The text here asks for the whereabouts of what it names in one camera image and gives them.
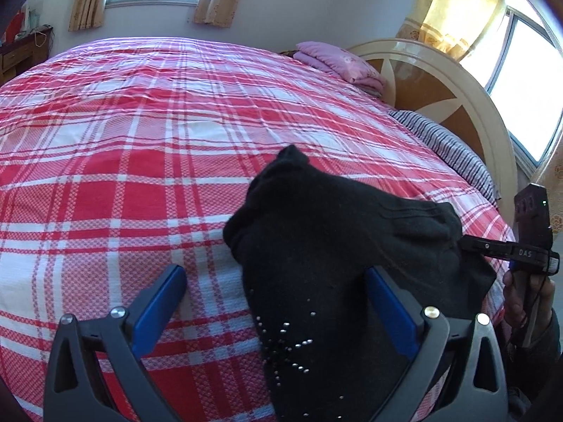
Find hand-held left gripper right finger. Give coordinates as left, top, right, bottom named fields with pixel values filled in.
left=365, top=266, right=511, bottom=422

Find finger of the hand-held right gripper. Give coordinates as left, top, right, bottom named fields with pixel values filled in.
left=460, top=234, right=514, bottom=260

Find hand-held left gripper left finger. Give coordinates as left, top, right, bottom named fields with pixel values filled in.
left=43, top=264, right=188, bottom=422

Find black pants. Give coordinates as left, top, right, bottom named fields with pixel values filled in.
left=223, top=144, right=498, bottom=422

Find person's right forearm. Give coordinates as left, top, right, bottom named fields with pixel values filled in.
left=505, top=308, right=563, bottom=422

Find person's right hand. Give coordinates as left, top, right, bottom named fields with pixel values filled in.
left=501, top=269, right=557, bottom=348

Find grey striped pillow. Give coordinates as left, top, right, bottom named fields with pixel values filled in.
left=388, top=110, right=502, bottom=204

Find window behind headboard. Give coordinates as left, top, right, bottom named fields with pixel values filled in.
left=460, top=0, right=563, bottom=168

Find cream wooden headboard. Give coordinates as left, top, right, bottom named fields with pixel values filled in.
left=347, top=39, right=520, bottom=212

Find red plaid bed sheet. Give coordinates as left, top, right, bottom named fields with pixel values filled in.
left=0, top=37, right=517, bottom=422

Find yellow sheer curtain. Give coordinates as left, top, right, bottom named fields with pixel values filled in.
left=396, top=0, right=512, bottom=63

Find pink folded blanket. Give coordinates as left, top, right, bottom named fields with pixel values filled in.
left=294, top=41, right=388, bottom=97

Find wooden side cabinet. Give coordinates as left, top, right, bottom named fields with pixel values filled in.
left=0, top=26, right=54, bottom=88

